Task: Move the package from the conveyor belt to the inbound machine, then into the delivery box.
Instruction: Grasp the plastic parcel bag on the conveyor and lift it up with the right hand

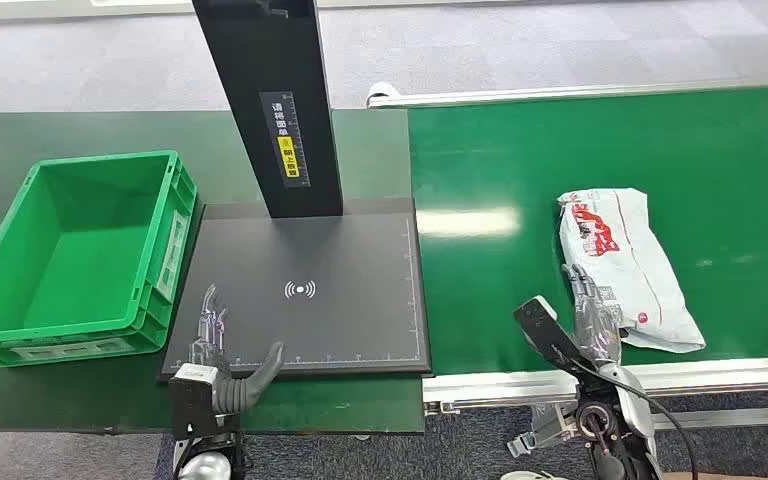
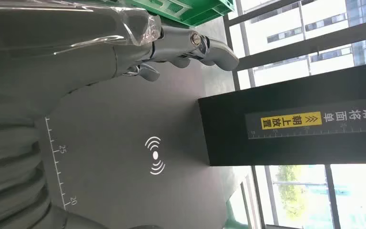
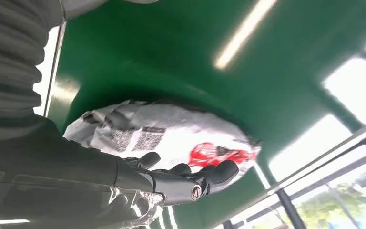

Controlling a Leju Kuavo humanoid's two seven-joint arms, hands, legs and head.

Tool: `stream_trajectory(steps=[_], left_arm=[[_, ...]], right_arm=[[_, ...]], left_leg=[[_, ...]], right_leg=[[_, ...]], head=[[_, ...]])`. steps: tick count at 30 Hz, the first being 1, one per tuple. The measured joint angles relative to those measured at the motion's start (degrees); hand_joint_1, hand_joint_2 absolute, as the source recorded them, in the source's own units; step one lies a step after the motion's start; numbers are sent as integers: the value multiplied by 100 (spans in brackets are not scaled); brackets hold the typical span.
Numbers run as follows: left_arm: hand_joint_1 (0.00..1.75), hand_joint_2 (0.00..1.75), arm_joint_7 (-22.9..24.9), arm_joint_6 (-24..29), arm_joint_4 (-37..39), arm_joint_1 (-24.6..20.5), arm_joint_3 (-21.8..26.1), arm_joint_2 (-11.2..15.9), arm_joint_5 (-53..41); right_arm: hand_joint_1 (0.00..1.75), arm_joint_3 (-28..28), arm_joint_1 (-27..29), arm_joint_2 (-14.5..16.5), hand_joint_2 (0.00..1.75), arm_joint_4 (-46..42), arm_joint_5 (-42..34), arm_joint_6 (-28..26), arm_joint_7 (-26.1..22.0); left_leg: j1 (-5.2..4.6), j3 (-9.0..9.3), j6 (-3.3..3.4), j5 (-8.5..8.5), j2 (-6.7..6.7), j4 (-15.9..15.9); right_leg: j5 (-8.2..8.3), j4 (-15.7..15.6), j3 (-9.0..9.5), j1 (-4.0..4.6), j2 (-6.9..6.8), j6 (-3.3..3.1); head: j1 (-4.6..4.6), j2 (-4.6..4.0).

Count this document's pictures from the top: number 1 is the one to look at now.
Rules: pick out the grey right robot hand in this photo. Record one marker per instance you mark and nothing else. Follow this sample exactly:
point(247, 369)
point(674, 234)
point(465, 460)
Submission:
point(596, 324)

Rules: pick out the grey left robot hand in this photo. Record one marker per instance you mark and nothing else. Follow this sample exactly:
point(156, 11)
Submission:
point(266, 372)

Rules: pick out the white plastic mailer package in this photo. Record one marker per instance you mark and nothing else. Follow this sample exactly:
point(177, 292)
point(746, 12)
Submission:
point(622, 265)

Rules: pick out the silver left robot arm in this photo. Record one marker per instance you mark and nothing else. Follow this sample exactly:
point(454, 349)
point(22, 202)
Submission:
point(205, 467)

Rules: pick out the black inbound scanner machine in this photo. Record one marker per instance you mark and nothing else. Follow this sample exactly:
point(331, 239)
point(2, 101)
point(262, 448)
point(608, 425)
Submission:
point(344, 318)

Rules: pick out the green conveyor belt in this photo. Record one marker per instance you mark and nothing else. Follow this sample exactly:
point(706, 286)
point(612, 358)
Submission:
point(556, 152)

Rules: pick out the white conveyor roller end cap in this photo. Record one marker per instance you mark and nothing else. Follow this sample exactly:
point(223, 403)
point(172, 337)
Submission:
point(378, 89)

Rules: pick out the green plastic crate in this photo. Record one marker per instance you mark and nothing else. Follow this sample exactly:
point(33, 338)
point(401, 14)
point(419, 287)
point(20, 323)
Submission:
point(86, 265)

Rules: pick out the black yellow ruler label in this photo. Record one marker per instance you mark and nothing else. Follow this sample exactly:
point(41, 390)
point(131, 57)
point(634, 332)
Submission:
point(286, 142)

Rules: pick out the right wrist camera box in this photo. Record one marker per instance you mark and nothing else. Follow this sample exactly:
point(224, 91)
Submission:
point(550, 338)

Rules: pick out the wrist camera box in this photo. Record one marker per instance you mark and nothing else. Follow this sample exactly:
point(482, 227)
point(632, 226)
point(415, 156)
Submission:
point(550, 338)
point(190, 401)

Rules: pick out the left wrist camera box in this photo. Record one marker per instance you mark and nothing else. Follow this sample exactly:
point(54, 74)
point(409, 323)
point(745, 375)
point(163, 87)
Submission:
point(190, 401)

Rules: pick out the metal conveyor support bracket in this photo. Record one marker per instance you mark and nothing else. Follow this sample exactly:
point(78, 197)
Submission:
point(546, 430)

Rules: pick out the aluminium conveyor side rail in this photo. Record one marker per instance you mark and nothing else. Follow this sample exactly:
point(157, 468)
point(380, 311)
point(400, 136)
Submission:
point(490, 387)
point(556, 93)

